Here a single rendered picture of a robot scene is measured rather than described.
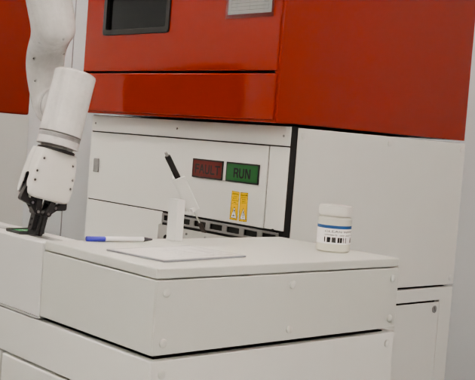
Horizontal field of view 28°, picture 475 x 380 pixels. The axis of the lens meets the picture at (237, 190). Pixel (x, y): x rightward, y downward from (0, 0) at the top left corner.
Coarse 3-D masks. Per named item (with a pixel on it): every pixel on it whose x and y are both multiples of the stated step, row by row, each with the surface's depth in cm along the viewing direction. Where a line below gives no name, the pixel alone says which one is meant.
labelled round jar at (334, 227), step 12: (324, 204) 194; (336, 204) 197; (324, 216) 194; (336, 216) 193; (348, 216) 194; (324, 228) 193; (336, 228) 192; (348, 228) 194; (324, 240) 193; (336, 240) 192; (348, 240) 194; (336, 252) 193
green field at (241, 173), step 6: (228, 168) 232; (234, 168) 230; (240, 168) 229; (246, 168) 227; (252, 168) 225; (228, 174) 232; (234, 174) 230; (240, 174) 228; (246, 174) 227; (252, 174) 225; (240, 180) 228; (246, 180) 227; (252, 180) 225
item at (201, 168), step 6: (198, 162) 240; (204, 162) 238; (210, 162) 237; (216, 162) 235; (198, 168) 240; (204, 168) 238; (210, 168) 237; (216, 168) 235; (192, 174) 242; (198, 174) 240; (204, 174) 238; (210, 174) 237; (216, 174) 235
